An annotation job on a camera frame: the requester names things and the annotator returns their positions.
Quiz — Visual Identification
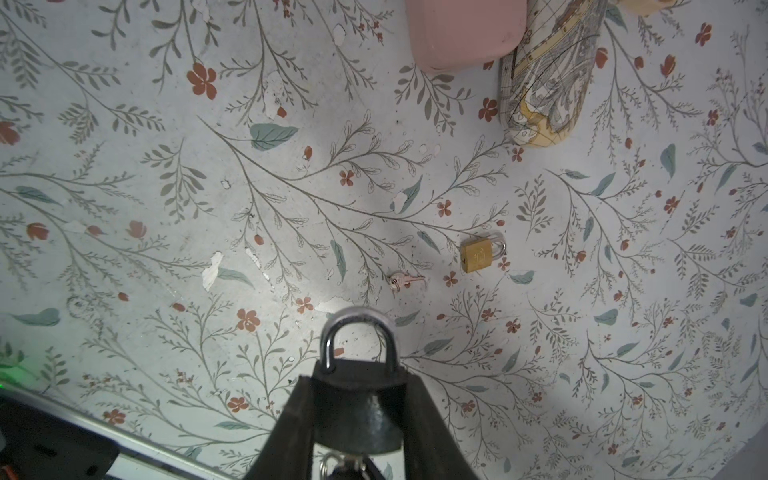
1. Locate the silver key with ring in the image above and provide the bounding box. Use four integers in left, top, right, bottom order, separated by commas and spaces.
318, 452, 385, 480

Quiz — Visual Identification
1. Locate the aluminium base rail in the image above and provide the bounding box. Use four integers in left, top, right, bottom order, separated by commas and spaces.
1, 381, 229, 479

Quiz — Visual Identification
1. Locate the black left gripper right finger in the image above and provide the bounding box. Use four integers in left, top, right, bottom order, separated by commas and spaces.
403, 374, 477, 480

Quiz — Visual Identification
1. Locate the small brass padlock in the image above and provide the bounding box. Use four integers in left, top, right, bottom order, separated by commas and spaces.
459, 234, 507, 273

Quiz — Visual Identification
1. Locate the black padlock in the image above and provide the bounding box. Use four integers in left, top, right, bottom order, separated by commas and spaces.
312, 307, 407, 455

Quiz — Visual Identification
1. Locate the map print glasses case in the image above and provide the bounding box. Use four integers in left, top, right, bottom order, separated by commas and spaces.
500, 0, 608, 148

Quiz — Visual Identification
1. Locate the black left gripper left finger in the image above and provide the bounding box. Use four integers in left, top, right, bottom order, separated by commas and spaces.
244, 376, 315, 480

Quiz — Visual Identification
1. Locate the small silver key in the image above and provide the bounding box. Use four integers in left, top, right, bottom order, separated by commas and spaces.
388, 272, 425, 292

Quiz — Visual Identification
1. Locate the pink glasses case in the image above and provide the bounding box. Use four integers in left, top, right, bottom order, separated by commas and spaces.
405, 0, 527, 74

